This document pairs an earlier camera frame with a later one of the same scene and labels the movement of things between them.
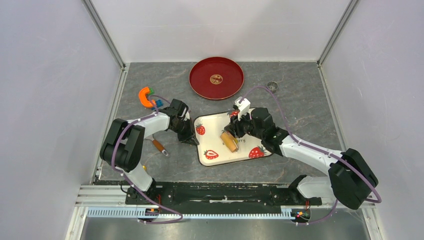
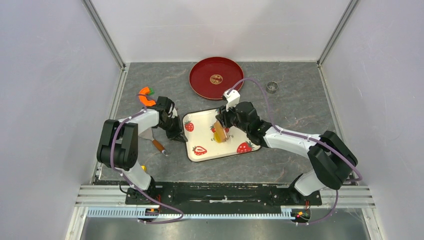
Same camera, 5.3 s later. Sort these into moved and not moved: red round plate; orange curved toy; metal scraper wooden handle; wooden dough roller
Moved: wooden dough roller
Not moved: red round plate; metal scraper wooden handle; orange curved toy
